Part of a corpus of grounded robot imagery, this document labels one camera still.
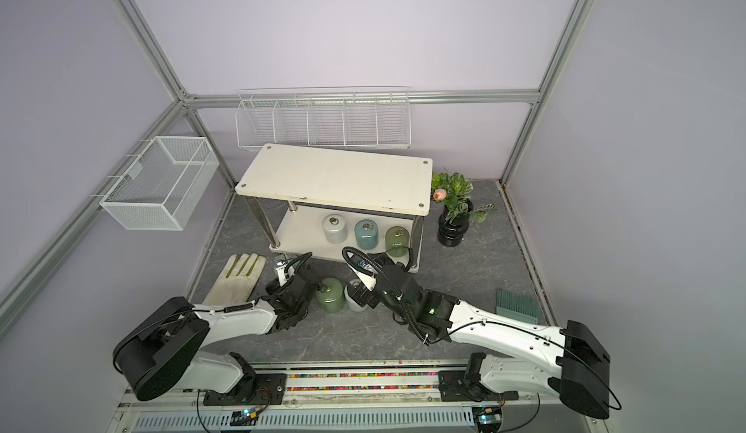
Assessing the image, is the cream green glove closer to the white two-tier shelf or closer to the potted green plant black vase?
the white two-tier shelf

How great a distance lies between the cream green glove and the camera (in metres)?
0.91

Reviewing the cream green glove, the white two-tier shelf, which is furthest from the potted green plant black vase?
the cream green glove
